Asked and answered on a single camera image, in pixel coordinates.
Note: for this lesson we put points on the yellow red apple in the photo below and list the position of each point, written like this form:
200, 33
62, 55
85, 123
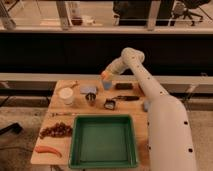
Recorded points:
105, 75

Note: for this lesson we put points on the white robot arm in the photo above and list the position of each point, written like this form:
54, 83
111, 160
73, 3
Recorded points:
169, 134

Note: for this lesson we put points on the blue plastic cup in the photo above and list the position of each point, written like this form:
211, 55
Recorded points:
107, 84

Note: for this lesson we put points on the white cup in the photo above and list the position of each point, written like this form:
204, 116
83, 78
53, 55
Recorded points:
66, 95

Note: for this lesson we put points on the small black square container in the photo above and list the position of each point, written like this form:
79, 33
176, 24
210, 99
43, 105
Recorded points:
110, 104

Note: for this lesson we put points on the wooden spoon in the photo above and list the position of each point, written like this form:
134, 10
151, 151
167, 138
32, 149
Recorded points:
70, 85

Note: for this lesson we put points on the blue sponge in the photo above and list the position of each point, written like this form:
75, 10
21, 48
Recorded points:
146, 106

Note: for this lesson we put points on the green plastic tray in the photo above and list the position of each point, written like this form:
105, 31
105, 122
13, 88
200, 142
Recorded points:
101, 142

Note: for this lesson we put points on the bunch of red grapes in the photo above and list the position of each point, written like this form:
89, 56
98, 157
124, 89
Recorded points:
57, 130

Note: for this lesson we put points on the orange carrot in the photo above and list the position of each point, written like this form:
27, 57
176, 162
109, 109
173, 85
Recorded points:
47, 149

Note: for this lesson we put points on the black object on floor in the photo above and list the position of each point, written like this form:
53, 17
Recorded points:
15, 128

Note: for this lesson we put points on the black office chair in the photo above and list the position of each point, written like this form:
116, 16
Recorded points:
182, 9

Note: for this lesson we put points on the black handled peeler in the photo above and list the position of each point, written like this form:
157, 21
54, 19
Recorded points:
126, 98

